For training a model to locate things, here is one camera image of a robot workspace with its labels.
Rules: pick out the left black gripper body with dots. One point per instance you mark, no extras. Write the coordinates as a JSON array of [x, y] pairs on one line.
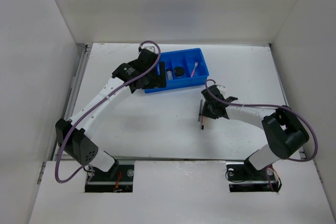
[[151, 81]]

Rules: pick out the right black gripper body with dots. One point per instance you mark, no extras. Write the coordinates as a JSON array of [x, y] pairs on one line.
[[208, 110]]

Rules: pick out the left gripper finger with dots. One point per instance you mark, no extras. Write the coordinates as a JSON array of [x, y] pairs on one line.
[[133, 87], [161, 75]]

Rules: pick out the houndstooth pattern pencil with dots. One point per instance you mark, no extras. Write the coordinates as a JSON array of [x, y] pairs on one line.
[[200, 110]]

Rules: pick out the black round jar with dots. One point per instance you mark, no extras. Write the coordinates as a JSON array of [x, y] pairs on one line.
[[179, 72]]

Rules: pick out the pink small brush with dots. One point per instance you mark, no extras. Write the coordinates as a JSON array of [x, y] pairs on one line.
[[194, 69]]

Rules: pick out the light pink tube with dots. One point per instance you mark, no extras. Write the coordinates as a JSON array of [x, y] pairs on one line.
[[202, 123]]

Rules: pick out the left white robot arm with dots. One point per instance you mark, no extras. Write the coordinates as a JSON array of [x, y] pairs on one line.
[[75, 134]]

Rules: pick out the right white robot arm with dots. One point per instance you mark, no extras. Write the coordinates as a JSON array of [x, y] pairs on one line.
[[283, 129]]

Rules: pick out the blue divided plastic tray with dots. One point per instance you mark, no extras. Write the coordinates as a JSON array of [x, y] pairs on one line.
[[186, 59]]

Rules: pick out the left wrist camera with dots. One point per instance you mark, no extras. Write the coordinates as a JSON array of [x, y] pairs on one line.
[[149, 48]]

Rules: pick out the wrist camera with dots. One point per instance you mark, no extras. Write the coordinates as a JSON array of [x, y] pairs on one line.
[[221, 88], [149, 48]]

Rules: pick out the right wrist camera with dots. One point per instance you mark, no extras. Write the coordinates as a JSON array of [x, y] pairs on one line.
[[221, 88]]

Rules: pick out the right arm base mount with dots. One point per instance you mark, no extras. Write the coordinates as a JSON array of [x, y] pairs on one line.
[[244, 178]]

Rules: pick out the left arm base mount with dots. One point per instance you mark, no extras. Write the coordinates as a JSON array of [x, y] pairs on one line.
[[122, 182]]

